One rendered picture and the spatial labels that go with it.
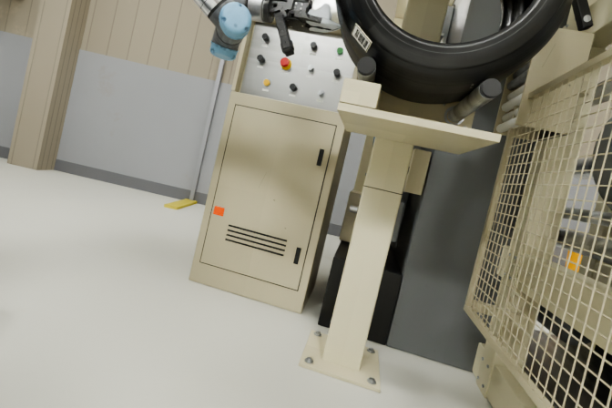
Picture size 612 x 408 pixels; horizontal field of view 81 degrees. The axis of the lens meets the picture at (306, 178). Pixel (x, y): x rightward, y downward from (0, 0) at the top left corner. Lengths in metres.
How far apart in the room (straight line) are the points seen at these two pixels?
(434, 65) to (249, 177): 1.01
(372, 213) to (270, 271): 0.62
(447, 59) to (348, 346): 0.94
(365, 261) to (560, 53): 0.85
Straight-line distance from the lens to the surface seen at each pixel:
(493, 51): 0.93
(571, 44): 1.35
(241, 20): 0.93
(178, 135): 4.03
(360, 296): 1.28
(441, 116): 1.23
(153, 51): 4.30
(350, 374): 1.34
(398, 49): 0.90
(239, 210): 1.65
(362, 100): 0.87
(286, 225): 1.60
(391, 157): 1.22
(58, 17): 4.54
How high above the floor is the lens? 0.64
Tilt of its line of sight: 2 degrees down
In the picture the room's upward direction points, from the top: 13 degrees clockwise
